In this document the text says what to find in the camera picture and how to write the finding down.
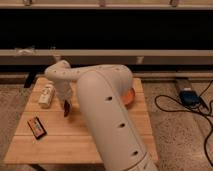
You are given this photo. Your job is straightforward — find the white plastic bottle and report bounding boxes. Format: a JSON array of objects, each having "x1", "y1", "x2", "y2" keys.
[{"x1": 38, "y1": 82, "x2": 55, "y2": 108}]

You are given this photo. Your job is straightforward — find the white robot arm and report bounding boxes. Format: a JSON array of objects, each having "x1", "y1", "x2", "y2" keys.
[{"x1": 45, "y1": 60, "x2": 158, "y2": 171}]

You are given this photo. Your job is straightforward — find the black cable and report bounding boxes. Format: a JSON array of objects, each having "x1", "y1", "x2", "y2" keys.
[{"x1": 154, "y1": 79, "x2": 213, "y2": 168}]

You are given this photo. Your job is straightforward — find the blue power adapter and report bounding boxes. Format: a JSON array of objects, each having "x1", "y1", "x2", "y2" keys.
[{"x1": 179, "y1": 89, "x2": 199, "y2": 106}]

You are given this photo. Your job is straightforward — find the wooden table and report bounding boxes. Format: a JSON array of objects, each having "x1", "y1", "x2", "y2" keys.
[{"x1": 3, "y1": 77, "x2": 159, "y2": 166}]

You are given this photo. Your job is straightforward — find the orange ceramic bowl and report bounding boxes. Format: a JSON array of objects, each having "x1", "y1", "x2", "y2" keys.
[{"x1": 122, "y1": 88, "x2": 135, "y2": 106}]

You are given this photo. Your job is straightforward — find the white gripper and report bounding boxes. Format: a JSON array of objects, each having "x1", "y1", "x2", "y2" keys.
[{"x1": 55, "y1": 81, "x2": 72, "y2": 103}]

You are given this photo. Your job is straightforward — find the red black snack packet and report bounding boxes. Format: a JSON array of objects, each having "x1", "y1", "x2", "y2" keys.
[{"x1": 27, "y1": 117, "x2": 47, "y2": 140}]

